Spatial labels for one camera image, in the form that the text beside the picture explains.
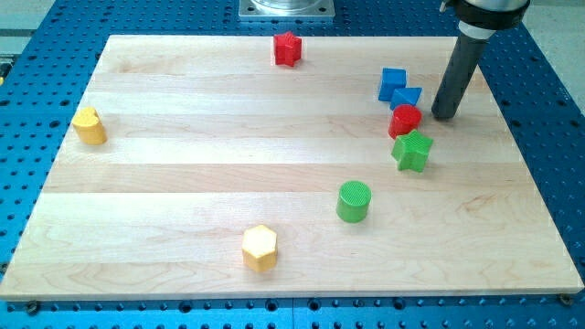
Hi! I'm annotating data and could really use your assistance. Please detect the red cylinder block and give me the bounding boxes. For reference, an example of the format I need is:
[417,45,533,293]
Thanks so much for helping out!
[388,104,422,139]

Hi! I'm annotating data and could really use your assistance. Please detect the green cylinder block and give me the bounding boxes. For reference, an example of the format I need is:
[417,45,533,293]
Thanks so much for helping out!
[335,181,372,223]

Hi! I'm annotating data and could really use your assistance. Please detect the yellow hexagon block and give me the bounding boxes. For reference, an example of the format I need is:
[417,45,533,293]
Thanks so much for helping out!
[241,225,278,272]

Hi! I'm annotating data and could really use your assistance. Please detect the wooden board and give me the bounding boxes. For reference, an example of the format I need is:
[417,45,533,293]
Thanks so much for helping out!
[1,36,583,301]

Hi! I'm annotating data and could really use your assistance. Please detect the red star block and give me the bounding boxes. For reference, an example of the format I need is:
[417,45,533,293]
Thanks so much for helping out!
[273,31,303,67]

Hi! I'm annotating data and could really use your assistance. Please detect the green star block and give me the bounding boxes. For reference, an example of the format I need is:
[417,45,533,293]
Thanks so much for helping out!
[391,130,433,173]

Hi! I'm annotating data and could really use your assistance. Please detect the blue triangle block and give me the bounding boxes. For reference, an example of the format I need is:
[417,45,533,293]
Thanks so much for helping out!
[389,87,423,111]

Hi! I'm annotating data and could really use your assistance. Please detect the blue cube block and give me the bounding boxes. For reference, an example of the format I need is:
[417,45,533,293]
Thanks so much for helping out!
[378,68,407,101]

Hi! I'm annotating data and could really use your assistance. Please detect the yellow heart block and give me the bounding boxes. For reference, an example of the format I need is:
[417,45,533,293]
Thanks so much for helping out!
[71,106,107,145]

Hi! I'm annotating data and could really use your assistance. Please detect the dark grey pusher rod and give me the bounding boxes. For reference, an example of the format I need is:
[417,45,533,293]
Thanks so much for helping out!
[431,33,487,121]

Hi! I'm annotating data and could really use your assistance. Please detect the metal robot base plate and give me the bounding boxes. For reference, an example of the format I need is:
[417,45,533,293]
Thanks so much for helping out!
[239,0,335,19]

